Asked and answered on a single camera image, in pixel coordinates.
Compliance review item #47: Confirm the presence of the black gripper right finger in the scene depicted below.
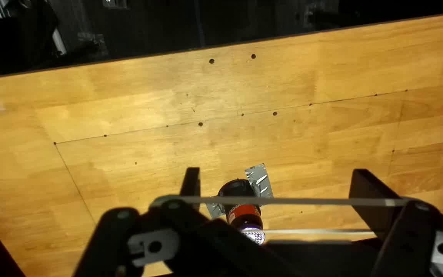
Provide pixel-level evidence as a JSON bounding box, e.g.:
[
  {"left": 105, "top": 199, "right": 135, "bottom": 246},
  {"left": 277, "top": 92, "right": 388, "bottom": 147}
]
[{"left": 348, "top": 167, "right": 443, "bottom": 277}]

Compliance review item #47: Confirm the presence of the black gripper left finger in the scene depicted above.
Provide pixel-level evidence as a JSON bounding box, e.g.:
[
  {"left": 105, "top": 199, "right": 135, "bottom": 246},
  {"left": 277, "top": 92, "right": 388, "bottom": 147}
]
[{"left": 72, "top": 166, "right": 305, "bottom": 277}]

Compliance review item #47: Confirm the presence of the dark bottle with red label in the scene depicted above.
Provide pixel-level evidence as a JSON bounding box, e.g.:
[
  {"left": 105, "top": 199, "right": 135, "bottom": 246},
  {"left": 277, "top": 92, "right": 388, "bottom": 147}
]
[{"left": 215, "top": 176, "right": 269, "bottom": 246}]

